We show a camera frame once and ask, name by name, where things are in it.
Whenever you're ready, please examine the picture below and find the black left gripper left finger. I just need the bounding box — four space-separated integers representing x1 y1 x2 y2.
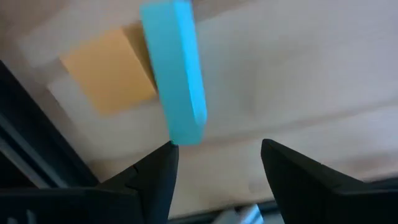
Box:
98 141 180 224

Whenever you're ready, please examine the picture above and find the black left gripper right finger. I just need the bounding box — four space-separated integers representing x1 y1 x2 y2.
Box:
261 139 368 224

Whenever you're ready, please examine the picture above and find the teal slab block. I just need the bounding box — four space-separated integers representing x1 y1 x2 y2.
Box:
139 0 208 146

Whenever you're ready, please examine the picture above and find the small yellow-orange block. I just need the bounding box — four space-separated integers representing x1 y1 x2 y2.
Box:
60 23 159 116

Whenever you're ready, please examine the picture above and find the black table edge rail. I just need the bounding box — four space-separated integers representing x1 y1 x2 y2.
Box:
0 58 100 190

